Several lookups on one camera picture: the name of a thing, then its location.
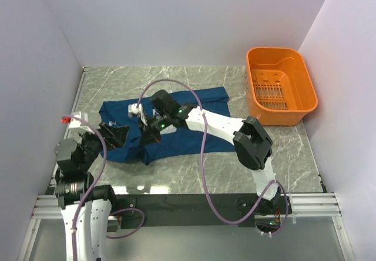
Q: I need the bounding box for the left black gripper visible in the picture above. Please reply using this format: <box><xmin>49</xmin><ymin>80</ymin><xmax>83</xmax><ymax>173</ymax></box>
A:
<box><xmin>78</xmin><ymin>121</ymin><xmax>129</xmax><ymax>170</ymax></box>

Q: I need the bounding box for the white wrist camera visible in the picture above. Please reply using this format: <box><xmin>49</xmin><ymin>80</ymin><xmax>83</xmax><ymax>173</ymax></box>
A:
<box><xmin>61</xmin><ymin>112</ymin><xmax>94</xmax><ymax>135</ymax></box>
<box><xmin>128</xmin><ymin>103</ymin><xmax>147</xmax><ymax>126</ymax></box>

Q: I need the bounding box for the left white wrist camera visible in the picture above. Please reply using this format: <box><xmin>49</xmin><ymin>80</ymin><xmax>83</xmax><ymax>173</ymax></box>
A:
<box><xmin>61</xmin><ymin>112</ymin><xmax>94</xmax><ymax>135</ymax></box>

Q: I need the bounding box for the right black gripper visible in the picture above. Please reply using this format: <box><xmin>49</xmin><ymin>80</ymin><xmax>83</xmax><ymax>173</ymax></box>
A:
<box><xmin>139</xmin><ymin>111</ymin><xmax>172</xmax><ymax>148</ymax></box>

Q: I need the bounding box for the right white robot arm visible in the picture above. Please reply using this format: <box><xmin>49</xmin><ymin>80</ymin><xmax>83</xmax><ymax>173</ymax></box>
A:
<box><xmin>129</xmin><ymin>90</ymin><xmax>281</xmax><ymax>215</ymax></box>

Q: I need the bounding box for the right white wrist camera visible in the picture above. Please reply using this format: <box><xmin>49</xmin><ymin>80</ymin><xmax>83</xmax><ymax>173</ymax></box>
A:
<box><xmin>128</xmin><ymin>103</ymin><xmax>147</xmax><ymax>126</ymax></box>

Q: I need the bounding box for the black base beam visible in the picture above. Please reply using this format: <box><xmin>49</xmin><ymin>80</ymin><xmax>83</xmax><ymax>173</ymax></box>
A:
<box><xmin>108</xmin><ymin>193</ymin><xmax>293</xmax><ymax>230</ymax></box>

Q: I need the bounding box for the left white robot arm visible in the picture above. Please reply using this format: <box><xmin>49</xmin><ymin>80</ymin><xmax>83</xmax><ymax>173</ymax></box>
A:
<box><xmin>55</xmin><ymin>123</ymin><xmax>130</xmax><ymax>260</ymax></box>

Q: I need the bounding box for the blue t shirt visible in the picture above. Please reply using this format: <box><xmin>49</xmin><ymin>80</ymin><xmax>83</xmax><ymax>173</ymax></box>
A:
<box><xmin>99</xmin><ymin>86</ymin><xmax>235</xmax><ymax>165</ymax></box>

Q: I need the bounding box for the orange plastic basket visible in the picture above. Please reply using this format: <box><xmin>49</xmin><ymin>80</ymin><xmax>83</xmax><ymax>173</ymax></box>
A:
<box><xmin>244</xmin><ymin>47</ymin><xmax>318</xmax><ymax>126</ymax></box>

